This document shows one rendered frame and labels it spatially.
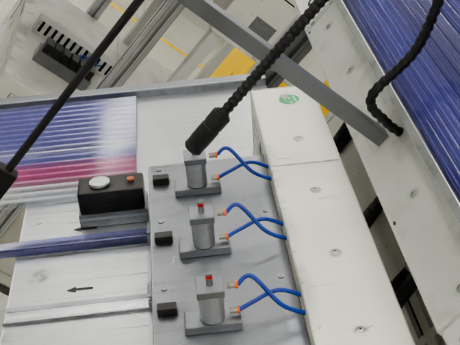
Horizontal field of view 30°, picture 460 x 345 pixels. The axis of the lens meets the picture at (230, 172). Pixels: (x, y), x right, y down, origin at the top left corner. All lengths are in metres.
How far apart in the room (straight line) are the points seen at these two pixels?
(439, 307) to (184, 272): 0.26
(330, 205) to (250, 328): 0.18
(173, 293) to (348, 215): 0.19
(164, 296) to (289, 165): 0.23
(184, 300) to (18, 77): 1.43
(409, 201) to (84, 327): 0.34
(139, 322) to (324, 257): 0.20
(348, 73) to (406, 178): 0.24
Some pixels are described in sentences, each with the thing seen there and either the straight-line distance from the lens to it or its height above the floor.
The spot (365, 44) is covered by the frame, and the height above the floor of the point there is 1.39.
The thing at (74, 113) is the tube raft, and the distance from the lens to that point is 1.24.
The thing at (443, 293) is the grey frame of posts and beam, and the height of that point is 1.33.
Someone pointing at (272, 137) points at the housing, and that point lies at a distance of 0.99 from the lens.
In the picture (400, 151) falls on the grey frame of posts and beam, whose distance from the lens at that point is 0.84.
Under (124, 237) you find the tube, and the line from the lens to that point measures 0.97.
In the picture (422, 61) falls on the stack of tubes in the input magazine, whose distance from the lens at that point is 0.84.
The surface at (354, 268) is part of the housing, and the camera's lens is 0.79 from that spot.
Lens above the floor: 1.53
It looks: 21 degrees down
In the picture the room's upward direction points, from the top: 42 degrees clockwise
